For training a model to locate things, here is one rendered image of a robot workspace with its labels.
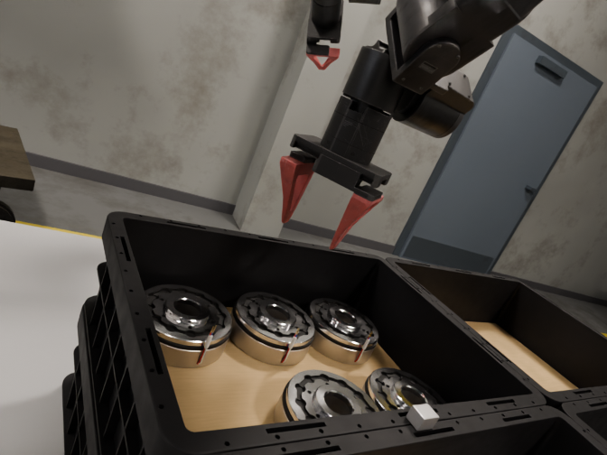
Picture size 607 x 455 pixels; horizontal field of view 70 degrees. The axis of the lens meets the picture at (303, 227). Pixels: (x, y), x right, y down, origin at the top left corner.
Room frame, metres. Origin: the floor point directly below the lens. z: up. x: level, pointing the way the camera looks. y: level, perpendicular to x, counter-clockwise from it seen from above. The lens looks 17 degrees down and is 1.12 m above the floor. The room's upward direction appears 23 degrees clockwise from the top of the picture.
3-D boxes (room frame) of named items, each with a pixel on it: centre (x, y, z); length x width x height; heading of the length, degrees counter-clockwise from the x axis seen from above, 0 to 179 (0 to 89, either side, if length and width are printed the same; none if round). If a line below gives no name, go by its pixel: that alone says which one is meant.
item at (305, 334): (0.47, -0.01, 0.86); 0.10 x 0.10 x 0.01
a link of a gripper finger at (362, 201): (0.47, -0.03, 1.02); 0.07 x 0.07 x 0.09; 74
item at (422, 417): (0.28, -0.14, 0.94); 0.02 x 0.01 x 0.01; 126
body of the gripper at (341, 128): (0.47, -0.01, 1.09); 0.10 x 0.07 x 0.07; 74
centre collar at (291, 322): (0.47, -0.01, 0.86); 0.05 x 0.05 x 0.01
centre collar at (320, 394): (0.35, -0.10, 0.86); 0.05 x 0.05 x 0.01
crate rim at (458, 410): (0.41, -0.06, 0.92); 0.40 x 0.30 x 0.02; 126
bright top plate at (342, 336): (0.53, -0.10, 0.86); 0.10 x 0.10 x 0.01
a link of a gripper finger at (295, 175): (0.48, 0.01, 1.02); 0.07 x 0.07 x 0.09; 74
